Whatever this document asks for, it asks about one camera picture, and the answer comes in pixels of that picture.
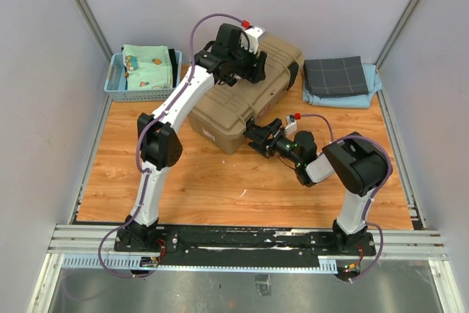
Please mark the green cartoon print cloth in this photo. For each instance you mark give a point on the green cartoon print cloth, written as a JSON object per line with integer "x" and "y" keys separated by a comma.
{"x": 147, "y": 67}

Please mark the light blue folded cloth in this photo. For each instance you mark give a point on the light blue folded cloth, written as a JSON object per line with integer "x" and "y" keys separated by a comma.
{"x": 373, "y": 83}

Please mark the dark grey checked cloth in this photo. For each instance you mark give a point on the dark grey checked cloth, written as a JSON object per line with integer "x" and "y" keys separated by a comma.
{"x": 341, "y": 77}

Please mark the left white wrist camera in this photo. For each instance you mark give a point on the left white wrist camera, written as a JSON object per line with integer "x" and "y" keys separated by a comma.
{"x": 251, "y": 37}

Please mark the tan plastic tool box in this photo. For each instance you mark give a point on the tan plastic tool box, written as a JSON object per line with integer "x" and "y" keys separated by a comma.
{"x": 222, "y": 114}

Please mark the black item in basket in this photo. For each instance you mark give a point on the black item in basket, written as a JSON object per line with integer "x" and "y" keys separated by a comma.
{"x": 174, "y": 59}

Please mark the blue plastic basket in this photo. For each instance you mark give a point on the blue plastic basket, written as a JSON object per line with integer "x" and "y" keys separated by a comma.
{"x": 117, "y": 88}

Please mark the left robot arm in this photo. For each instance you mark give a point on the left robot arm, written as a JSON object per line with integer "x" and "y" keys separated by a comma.
{"x": 159, "y": 147}

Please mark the blue slotted cable duct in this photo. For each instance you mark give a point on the blue slotted cable duct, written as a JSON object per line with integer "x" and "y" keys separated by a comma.
{"x": 118, "y": 262}

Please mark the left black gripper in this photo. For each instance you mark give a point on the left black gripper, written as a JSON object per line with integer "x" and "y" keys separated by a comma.
{"x": 253, "y": 75}

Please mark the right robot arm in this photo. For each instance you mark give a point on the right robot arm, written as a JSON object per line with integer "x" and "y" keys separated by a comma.
{"x": 362, "y": 167}

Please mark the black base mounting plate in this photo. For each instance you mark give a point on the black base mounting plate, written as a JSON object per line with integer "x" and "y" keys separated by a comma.
{"x": 242, "y": 246}

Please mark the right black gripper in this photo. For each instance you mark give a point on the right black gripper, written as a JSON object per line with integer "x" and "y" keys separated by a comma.
{"x": 264, "y": 132}

